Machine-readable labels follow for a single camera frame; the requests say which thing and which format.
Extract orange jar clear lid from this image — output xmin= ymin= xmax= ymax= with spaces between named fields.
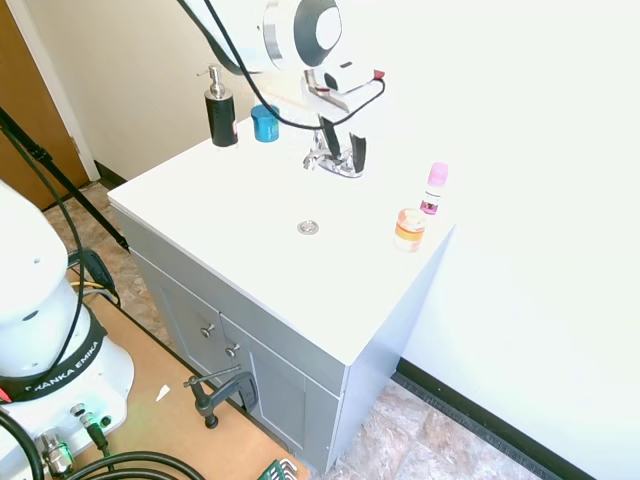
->
xmin=392 ymin=208 xmax=427 ymax=254

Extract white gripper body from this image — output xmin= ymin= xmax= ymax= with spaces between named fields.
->
xmin=300 ymin=56 xmax=387 ymax=115

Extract wooden base board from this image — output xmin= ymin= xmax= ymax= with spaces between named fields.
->
xmin=64 ymin=267 xmax=312 ymax=480

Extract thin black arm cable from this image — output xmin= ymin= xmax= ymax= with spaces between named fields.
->
xmin=0 ymin=122 xmax=86 ymax=374

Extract blue round jar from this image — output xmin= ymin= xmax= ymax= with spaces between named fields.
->
xmin=250 ymin=104 xmax=281 ymax=143

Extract black gripper cable red plug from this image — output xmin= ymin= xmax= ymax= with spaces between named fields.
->
xmin=175 ymin=0 xmax=388 ymax=132

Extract white sink vanity top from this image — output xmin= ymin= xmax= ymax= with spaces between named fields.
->
xmin=106 ymin=97 xmax=457 ymax=367

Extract black tripod leg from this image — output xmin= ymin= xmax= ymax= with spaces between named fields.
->
xmin=0 ymin=106 xmax=132 ymax=254

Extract black wall baseboard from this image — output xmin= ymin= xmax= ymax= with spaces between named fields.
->
xmin=390 ymin=357 xmax=599 ymax=480

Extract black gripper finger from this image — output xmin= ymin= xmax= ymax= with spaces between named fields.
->
xmin=319 ymin=116 xmax=345 ymax=162
xmin=348 ymin=132 xmax=369 ymax=177

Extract black metal C-clamp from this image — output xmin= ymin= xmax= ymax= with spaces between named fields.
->
xmin=182 ymin=363 xmax=259 ymax=430

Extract black soap dispenser steel pump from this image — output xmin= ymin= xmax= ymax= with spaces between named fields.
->
xmin=196 ymin=64 xmax=239 ymax=149

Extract thick black floor cable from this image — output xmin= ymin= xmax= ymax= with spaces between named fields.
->
xmin=0 ymin=410 xmax=206 ymax=480

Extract metal cable connector plug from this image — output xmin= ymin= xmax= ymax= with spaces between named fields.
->
xmin=35 ymin=427 xmax=77 ymax=476

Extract white bottle pink cap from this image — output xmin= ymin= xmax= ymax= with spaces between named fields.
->
xmin=419 ymin=161 xmax=449 ymax=218

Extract grey vanity cabinet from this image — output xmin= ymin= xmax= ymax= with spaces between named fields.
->
xmin=111 ymin=205 xmax=457 ymax=476

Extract green hex key set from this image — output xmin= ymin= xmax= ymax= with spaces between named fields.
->
xmin=255 ymin=457 xmax=302 ymax=480

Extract brown wooden door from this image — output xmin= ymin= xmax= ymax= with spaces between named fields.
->
xmin=0 ymin=0 xmax=92 ymax=211

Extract chrome sink faucet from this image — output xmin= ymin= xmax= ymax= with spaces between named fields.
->
xmin=301 ymin=130 xmax=364 ymax=179

